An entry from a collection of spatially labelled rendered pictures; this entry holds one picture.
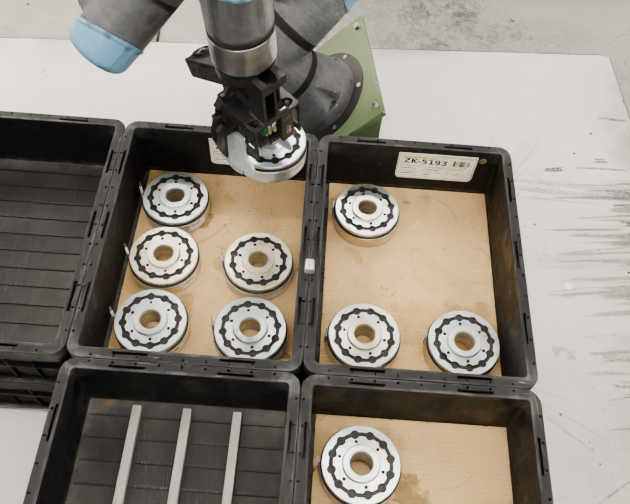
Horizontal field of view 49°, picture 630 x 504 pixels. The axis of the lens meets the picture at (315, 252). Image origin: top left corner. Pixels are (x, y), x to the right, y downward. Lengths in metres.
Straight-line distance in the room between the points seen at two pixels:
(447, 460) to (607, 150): 0.80
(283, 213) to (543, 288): 0.48
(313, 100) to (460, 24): 1.64
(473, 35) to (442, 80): 1.26
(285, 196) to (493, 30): 1.83
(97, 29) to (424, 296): 0.59
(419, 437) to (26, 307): 0.59
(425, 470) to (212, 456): 0.28
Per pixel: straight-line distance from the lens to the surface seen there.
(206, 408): 0.98
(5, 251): 1.16
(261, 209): 1.13
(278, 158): 0.96
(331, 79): 1.28
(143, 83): 1.53
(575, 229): 1.38
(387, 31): 2.75
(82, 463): 0.99
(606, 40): 2.97
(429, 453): 0.97
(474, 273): 1.11
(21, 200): 1.21
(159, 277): 1.04
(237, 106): 0.85
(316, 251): 0.98
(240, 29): 0.74
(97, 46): 0.83
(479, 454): 0.99
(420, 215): 1.15
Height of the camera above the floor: 1.74
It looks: 57 degrees down
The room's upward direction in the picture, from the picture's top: 5 degrees clockwise
